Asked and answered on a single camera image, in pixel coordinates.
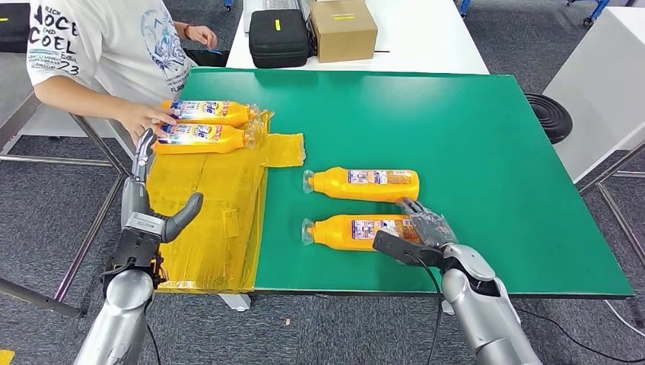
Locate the green work table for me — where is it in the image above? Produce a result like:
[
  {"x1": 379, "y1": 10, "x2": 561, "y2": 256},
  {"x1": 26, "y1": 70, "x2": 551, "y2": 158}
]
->
[{"x1": 171, "y1": 67, "x2": 635, "y2": 299}]

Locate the yellow taped cardboard sheet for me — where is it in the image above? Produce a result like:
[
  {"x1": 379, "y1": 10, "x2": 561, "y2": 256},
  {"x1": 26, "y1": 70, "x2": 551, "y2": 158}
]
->
[{"x1": 146, "y1": 109, "x2": 307, "y2": 295}]

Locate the blue cart frame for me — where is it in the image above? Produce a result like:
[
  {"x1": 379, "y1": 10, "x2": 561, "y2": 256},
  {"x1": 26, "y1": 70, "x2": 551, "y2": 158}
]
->
[{"x1": 457, "y1": 0, "x2": 611, "y2": 25}]

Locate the white desk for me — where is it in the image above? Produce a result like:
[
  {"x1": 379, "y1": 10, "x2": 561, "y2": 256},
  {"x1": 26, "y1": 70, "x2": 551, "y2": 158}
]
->
[{"x1": 20, "y1": 95, "x2": 137, "y2": 157}]

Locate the brown cardboard box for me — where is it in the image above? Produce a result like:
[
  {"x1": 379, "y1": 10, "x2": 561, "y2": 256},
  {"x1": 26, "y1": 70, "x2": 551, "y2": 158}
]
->
[{"x1": 308, "y1": 0, "x2": 379, "y2": 64}]

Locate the steel table frame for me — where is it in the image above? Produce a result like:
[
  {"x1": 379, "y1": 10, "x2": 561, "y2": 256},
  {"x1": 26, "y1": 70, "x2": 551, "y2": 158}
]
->
[{"x1": 578, "y1": 141, "x2": 645, "y2": 268}]

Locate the black ribbed round stool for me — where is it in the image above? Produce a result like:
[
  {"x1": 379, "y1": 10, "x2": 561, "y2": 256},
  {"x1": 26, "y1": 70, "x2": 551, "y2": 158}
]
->
[{"x1": 525, "y1": 92, "x2": 574, "y2": 145}]

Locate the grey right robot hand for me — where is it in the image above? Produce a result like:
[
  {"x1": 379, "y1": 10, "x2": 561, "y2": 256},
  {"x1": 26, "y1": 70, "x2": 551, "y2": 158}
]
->
[{"x1": 395, "y1": 197, "x2": 459, "y2": 248}]

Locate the steel table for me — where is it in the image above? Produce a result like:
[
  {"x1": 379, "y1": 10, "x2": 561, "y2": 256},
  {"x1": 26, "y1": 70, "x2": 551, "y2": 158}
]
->
[{"x1": 0, "y1": 52, "x2": 142, "y2": 319}]

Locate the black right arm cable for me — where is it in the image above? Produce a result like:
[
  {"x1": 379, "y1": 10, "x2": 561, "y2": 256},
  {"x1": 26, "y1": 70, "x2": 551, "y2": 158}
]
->
[{"x1": 402, "y1": 252, "x2": 444, "y2": 365}]

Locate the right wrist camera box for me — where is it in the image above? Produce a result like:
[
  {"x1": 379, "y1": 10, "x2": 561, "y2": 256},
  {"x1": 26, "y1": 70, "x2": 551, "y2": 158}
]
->
[{"x1": 371, "y1": 230, "x2": 444, "y2": 268}]

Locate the white side table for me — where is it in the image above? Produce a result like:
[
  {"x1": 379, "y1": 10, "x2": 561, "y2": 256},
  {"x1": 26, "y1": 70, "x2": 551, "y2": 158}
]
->
[{"x1": 543, "y1": 5, "x2": 645, "y2": 183}]

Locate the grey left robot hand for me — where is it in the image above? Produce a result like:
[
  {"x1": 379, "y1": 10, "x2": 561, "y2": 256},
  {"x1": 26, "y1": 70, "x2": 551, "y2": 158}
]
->
[{"x1": 119, "y1": 128, "x2": 205, "y2": 244}]

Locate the orange detergent bottle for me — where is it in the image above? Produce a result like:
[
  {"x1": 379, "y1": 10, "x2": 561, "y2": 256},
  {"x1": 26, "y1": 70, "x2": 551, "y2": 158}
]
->
[
  {"x1": 152, "y1": 123, "x2": 256, "y2": 156},
  {"x1": 301, "y1": 214, "x2": 421, "y2": 252},
  {"x1": 302, "y1": 167, "x2": 421, "y2": 204},
  {"x1": 160, "y1": 100, "x2": 260, "y2": 128}
]

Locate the person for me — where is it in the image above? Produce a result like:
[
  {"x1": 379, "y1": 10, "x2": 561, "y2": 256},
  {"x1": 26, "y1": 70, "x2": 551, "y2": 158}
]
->
[{"x1": 26, "y1": 0, "x2": 218, "y2": 147}]

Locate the black zip case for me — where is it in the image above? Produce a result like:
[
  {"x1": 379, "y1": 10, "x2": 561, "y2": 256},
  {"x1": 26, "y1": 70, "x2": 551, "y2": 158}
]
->
[
  {"x1": 249, "y1": 8, "x2": 310, "y2": 69},
  {"x1": 0, "y1": 2, "x2": 31, "y2": 53}
]

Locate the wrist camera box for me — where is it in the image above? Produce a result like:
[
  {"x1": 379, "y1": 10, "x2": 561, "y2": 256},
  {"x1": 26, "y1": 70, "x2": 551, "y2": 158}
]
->
[
  {"x1": 371, "y1": 230, "x2": 444, "y2": 268},
  {"x1": 108, "y1": 212, "x2": 167, "y2": 275}
]

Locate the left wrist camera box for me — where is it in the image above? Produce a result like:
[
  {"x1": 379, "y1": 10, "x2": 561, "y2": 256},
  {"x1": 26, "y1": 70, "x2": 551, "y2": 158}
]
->
[{"x1": 108, "y1": 212, "x2": 167, "y2": 275}]

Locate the white floor cable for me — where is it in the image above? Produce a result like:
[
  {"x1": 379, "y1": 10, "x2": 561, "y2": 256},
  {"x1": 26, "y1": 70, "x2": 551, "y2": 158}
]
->
[{"x1": 604, "y1": 300, "x2": 645, "y2": 338}]

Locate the black floor cable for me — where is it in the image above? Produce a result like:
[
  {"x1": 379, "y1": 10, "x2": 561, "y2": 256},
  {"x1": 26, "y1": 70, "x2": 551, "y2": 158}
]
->
[{"x1": 516, "y1": 307, "x2": 645, "y2": 363}]

